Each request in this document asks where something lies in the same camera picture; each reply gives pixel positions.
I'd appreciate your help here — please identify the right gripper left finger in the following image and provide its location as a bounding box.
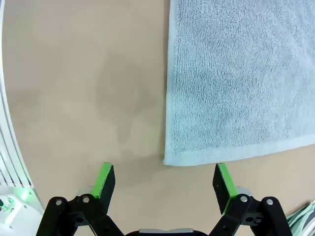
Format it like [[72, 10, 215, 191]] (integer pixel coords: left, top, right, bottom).
[[36, 161, 125, 236]]

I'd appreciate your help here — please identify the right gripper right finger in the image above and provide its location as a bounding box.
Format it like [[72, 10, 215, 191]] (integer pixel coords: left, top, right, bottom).
[[209, 162, 293, 236]]

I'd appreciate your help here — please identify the green towel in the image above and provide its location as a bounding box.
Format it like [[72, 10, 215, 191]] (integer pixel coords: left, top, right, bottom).
[[285, 199, 315, 231]]

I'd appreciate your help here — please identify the light blue towel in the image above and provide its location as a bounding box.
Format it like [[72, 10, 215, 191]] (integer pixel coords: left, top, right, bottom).
[[163, 0, 315, 167]]

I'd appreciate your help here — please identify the white metal frame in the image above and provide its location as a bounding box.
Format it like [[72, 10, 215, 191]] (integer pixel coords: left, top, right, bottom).
[[0, 14, 34, 189]]

